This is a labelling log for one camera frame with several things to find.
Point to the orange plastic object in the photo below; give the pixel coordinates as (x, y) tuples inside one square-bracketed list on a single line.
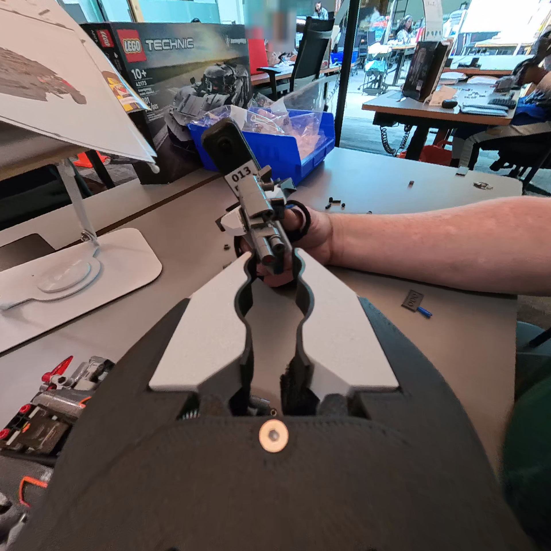
[(92, 158)]

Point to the person's right forearm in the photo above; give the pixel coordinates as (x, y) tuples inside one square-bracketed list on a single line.
[(430, 241)]

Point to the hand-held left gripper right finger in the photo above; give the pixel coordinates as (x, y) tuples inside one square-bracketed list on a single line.
[(348, 344)]

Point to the red plastic crate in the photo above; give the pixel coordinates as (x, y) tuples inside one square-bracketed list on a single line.
[(430, 155)]

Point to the white board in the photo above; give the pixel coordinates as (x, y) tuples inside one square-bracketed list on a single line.
[(495, 17)]

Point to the dark printed lego box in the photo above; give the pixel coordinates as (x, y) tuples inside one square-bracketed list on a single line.
[(193, 56)]

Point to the person's right hand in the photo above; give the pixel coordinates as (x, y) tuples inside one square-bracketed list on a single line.
[(314, 232)]

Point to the blue plastic bin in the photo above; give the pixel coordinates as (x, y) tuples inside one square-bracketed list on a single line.
[(284, 159)]

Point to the white book stand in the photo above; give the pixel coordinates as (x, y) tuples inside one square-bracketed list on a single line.
[(86, 275)]

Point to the small grey lego subassembly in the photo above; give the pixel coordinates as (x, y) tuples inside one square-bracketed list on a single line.
[(258, 215)]

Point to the person's green shirt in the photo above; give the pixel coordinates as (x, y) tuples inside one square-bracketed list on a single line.
[(529, 452)]

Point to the scattered small lego pieces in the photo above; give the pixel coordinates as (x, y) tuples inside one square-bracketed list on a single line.
[(333, 202)]

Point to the black pole with ribbed disc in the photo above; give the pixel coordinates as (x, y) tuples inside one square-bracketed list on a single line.
[(346, 64)]

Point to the dark grey lego plate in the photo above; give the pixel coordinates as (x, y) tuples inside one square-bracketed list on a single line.
[(412, 300)]

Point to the blue lego pin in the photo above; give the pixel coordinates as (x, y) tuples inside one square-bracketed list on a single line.
[(424, 312)]

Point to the pile of clear plastic bags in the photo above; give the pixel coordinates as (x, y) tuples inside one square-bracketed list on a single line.
[(267, 116)]

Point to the lego instruction booklet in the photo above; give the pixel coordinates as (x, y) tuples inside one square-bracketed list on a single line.
[(64, 86)]

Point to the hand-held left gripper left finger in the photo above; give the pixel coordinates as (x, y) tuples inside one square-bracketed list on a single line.
[(202, 344)]

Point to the large grey lego vehicle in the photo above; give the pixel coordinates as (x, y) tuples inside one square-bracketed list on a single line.
[(43, 409)]

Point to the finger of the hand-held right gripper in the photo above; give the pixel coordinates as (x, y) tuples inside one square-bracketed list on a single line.
[(232, 221), (277, 196)]

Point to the wooden background desk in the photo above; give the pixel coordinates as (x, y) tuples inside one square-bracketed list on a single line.
[(409, 109)]

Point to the black mesh office chair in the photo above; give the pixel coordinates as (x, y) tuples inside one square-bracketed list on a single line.
[(310, 51)]

